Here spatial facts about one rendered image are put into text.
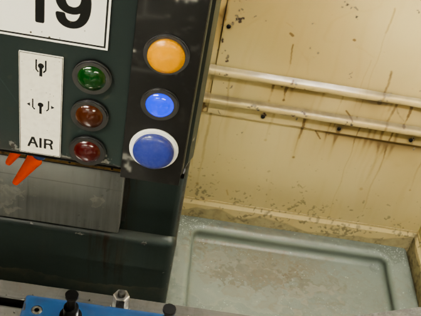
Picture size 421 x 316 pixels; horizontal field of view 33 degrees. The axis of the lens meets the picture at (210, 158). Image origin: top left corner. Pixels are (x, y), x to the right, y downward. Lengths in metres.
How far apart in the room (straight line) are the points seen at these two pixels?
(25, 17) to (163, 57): 0.09
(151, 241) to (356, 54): 0.62
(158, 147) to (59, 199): 0.96
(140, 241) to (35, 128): 1.02
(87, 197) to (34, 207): 0.12
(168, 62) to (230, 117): 1.30
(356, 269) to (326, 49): 0.66
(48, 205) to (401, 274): 0.98
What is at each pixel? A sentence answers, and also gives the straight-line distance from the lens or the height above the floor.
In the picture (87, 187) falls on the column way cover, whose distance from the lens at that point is 1.43.
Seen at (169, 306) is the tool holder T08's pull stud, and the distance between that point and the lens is 0.83.
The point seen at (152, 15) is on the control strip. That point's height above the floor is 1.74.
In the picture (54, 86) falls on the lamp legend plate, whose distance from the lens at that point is 0.51.
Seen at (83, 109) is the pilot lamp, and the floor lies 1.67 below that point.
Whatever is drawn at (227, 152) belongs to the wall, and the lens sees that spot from 1.83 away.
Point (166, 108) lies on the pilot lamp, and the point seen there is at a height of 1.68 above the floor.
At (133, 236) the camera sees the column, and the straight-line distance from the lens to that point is 1.53.
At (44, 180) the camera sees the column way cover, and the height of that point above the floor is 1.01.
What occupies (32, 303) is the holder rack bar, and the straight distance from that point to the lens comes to 0.95.
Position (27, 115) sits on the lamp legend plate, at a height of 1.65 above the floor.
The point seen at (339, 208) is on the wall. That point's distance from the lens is 1.96.
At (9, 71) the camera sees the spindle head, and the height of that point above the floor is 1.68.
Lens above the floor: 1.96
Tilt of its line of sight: 38 degrees down
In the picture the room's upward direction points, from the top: 11 degrees clockwise
